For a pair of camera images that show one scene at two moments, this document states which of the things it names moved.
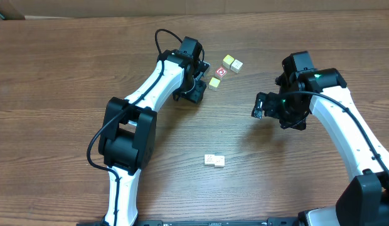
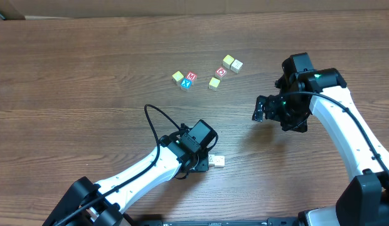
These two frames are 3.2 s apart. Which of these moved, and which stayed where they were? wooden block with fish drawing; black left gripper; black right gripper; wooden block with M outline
Moved: black left gripper
Stayed: black right gripper; wooden block with fish drawing; wooden block with M outline
